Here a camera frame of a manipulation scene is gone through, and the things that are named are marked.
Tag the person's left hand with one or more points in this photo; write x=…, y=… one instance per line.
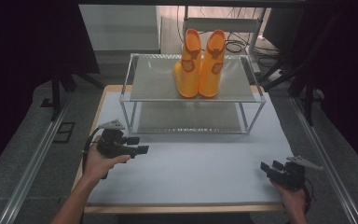
x=98, y=166

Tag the yellow rubber rain boot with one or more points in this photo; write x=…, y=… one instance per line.
x=211, y=71
x=188, y=71

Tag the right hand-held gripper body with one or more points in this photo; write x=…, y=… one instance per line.
x=290, y=177

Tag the dark curtain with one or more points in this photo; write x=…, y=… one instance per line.
x=21, y=62
x=351, y=77

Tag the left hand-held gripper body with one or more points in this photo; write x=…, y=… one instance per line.
x=112, y=143

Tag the person's right hand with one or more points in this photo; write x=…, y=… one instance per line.
x=292, y=200

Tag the two-tier metal shoe rack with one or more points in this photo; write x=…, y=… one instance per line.
x=155, y=84

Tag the white table mat board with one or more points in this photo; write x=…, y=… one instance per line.
x=183, y=209

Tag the black stand legs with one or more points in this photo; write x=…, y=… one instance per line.
x=304, y=84
x=57, y=90

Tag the white panel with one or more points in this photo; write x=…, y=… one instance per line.
x=119, y=28

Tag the black rectangular floor frame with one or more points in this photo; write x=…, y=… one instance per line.
x=64, y=132

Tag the white table mat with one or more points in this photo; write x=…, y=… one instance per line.
x=192, y=174

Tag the aluminium floor rail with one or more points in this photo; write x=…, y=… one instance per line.
x=326, y=155
x=31, y=165

